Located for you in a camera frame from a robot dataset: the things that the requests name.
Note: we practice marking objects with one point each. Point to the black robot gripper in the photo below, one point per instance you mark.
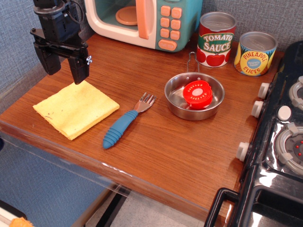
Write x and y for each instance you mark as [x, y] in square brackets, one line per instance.
[59, 35]

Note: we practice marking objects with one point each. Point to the blue handled metal fork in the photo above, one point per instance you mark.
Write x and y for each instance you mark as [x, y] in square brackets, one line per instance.
[116, 131]

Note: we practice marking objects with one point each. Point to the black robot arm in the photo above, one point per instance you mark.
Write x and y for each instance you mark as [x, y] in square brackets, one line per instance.
[50, 4]

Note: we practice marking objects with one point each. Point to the teal toy microwave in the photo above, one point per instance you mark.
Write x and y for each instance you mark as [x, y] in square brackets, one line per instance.
[165, 25]

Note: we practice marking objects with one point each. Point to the yellow folded cloth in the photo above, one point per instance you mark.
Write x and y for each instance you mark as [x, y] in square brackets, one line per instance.
[76, 108]

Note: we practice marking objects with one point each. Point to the small steel pan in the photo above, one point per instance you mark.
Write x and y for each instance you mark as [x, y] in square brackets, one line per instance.
[173, 92]

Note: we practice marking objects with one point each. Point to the red plastic tomato slice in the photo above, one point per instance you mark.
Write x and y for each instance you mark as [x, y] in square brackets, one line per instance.
[198, 94]

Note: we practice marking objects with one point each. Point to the tomato sauce can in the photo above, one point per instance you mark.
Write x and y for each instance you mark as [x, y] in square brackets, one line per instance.
[215, 38]

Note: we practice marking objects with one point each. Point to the orange object at corner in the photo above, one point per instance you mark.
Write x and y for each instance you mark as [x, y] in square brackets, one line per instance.
[20, 222]

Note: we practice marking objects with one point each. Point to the pineapple slices can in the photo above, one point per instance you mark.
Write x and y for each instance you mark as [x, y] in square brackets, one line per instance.
[255, 53]

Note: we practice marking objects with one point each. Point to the white stove knob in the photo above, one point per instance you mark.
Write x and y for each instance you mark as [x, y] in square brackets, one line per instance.
[242, 151]
[257, 107]
[263, 90]

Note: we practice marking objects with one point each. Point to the black toy stove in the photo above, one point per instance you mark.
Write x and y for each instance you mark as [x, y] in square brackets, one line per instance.
[271, 182]

